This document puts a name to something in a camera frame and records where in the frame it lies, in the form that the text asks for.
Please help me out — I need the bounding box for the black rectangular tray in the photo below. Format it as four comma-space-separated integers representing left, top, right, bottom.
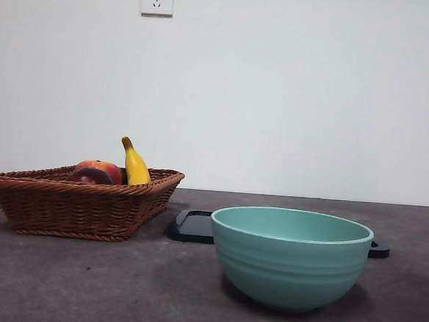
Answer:
164, 207, 394, 260

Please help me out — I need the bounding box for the red orange peach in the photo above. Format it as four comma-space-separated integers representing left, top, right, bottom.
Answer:
75, 157, 125, 185

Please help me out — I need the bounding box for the yellow banana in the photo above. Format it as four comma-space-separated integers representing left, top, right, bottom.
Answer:
118, 135, 155, 187

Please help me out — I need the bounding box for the dark purple plum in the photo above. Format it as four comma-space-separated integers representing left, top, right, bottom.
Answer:
67, 165, 115, 185

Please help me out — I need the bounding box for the teal ceramic bowl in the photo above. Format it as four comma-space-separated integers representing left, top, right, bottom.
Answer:
203, 202, 376, 319

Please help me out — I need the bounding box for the brown wicker basket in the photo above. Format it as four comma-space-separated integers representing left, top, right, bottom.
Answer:
0, 157, 186, 246

